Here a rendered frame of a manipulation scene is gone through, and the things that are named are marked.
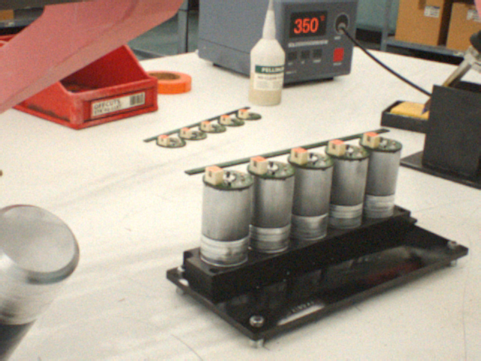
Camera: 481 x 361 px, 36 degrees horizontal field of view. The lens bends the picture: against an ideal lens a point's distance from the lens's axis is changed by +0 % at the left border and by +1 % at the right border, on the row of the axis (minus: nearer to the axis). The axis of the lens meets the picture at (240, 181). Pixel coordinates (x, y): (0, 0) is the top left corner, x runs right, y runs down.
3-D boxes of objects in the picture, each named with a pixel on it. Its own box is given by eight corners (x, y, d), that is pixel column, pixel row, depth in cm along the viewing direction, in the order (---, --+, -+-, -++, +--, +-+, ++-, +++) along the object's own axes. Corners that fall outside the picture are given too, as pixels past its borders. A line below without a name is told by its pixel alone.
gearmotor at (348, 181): (367, 235, 43) (379, 152, 41) (338, 246, 41) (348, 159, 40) (337, 221, 45) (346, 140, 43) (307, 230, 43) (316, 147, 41)
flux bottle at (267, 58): (265, 107, 73) (272, 4, 69) (240, 100, 75) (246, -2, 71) (288, 102, 75) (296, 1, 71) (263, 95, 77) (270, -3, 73)
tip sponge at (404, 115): (473, 125, 71) (475, 110, 70) (461, 140, 66) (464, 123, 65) (394, 113, 74) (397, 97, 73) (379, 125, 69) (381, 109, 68)
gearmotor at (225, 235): (256, 274, 38) (263, 180, 36) (218, 286, 36) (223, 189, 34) (227, 255, 40) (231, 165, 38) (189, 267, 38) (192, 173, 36)
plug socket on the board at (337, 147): (348, 154, 41) (349, 142, 40) (337, 156, 40) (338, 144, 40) (337, 150, 41) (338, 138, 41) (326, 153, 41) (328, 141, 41)
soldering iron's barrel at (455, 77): (428, 116, 58) (484, 57, 54) (415, 101, 59) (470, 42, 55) (437, 113, 59) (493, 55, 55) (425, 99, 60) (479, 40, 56)
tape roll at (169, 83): (125, 89, 76) (125, 78, 76) (147, 78, 82) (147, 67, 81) (180, 97, 75) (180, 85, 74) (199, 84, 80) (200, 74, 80)
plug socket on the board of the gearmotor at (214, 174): (227, 182, 36) (228, 169, 35) (213, 186, 35) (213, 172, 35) (217, 177, 36) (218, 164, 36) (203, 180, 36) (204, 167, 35)
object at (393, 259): (372, 222, 48) (373, 205, 47) (467, 265, 43) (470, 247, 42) (164, 289, 38) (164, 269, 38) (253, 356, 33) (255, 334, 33)
